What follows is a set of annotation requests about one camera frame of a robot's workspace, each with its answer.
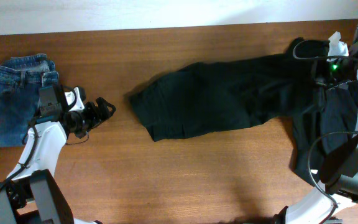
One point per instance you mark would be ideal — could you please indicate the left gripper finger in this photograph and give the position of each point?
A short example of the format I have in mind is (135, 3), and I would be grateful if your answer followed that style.
(106, 109)
(85, 126)

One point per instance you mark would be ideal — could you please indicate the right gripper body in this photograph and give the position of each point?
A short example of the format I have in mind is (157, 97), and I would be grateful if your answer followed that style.
(327, 74)

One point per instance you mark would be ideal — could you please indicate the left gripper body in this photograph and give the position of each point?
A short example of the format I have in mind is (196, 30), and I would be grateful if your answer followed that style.
(84, 119)

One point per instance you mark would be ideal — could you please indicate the black trousers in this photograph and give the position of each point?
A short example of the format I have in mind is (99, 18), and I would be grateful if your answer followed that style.
(208, 97)

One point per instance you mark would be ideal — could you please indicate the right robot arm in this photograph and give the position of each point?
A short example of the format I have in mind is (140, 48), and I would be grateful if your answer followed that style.
(337, 186)

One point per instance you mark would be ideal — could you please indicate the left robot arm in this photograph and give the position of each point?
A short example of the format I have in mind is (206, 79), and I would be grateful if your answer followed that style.
(30, 193)

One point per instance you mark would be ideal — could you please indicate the black jacket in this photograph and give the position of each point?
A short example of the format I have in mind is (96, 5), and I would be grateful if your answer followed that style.
(338, 112)

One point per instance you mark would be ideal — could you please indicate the folded blue jeans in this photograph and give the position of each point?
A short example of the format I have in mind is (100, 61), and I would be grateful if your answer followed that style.
(20, 81)

